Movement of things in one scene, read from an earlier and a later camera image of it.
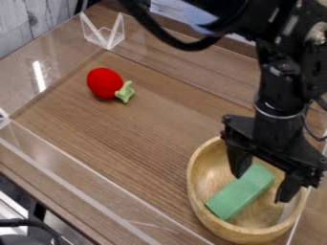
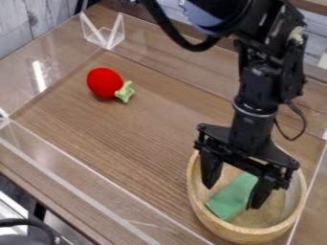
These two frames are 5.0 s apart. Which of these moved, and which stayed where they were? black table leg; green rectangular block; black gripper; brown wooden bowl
Moved: black gripper
Stayed: brown wooden bowl; black table leg; green rectangular block
